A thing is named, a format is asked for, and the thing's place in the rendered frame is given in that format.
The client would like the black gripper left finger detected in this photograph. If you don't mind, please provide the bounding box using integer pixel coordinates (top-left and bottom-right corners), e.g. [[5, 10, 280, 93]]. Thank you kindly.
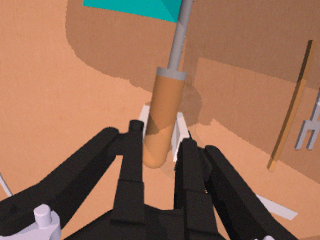
[[0, 105, 150, 240]]

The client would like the light grey flat bar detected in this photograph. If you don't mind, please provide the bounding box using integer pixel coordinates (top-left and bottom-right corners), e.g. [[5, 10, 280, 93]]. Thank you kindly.
[[256, 194, 298, 220]]

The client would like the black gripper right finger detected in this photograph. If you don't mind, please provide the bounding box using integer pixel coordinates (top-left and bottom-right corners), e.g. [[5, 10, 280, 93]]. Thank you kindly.
[[171, 112, 299, 240]]

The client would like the grey spoon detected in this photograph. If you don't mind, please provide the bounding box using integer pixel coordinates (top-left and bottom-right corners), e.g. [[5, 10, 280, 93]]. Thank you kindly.
[[0, 174, 13, 197]]

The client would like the teal square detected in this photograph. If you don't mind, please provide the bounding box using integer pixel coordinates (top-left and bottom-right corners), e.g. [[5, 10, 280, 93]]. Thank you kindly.
[[83, 0, 182, 23]]

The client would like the steel hook with wooden handle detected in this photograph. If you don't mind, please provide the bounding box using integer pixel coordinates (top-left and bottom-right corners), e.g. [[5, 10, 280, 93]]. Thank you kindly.
[[143, 0, 193, 169]]

